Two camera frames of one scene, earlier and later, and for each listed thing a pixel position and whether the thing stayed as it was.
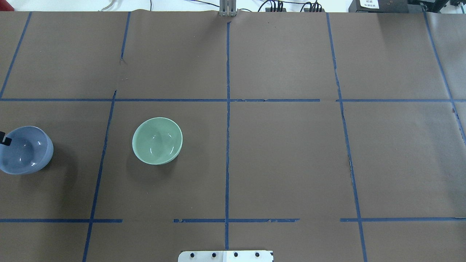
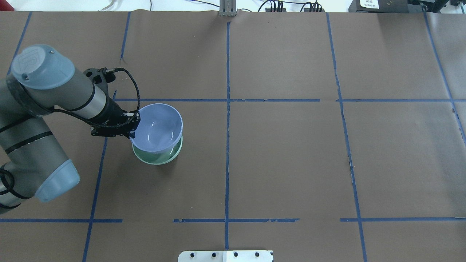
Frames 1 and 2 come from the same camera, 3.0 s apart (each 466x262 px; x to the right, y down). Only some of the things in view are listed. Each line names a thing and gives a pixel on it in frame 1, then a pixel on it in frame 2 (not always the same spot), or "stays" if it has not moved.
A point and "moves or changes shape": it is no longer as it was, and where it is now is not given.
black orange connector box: (268, 10) stays
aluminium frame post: (227, 8) stays
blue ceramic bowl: (31, 149) moves or changes shape
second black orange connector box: (307, 10) stays
